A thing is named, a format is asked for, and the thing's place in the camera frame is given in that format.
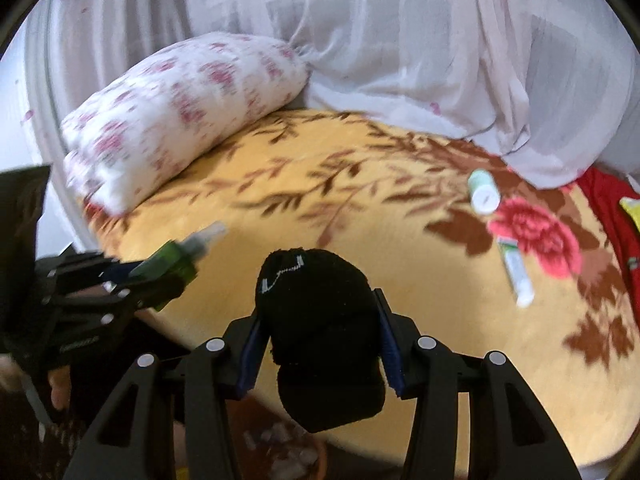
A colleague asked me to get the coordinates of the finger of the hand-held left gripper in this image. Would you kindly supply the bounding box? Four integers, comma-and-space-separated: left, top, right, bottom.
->
37, 251, 146, 291
47, 272, 188, 331

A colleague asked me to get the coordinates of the yellow floral plush blanket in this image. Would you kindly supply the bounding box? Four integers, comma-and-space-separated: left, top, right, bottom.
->
82, 107, 640, 466

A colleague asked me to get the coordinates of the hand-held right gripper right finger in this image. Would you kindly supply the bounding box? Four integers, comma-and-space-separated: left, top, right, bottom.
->
372, 287, 583, 480

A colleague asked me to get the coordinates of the white sheer petal-print curtain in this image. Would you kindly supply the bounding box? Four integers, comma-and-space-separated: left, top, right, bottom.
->
22, 0, 638, 191

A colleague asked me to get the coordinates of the white and green tube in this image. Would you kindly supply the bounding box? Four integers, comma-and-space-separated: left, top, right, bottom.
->
496, 237, 536, 308

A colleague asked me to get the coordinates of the floral white pink pillow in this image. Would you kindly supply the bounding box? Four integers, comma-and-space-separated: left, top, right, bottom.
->
60, 31, 312, 216

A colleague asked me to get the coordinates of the yellow cartoon pillow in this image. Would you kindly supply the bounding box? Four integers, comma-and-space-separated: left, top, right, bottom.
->
619, 195, 640, 233

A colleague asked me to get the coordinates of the red blanket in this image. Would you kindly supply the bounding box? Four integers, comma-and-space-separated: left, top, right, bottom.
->
575, 166, 640, 281

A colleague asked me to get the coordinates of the mint and white round bottle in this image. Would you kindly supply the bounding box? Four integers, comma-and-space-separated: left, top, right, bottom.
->
467, 169, 500, 216

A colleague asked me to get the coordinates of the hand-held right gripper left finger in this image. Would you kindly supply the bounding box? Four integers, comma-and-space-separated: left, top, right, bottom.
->
62, 316, 266, 480

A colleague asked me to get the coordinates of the person's left hand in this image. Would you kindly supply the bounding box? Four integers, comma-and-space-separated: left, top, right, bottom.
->
0, 355, 71, 411

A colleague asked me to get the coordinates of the black sock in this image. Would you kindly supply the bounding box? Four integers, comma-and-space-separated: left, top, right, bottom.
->
255, 246, 387, 433

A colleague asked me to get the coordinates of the dark green small bottle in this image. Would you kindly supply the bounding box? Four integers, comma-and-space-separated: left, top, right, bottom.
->
129, 221, 228, 312

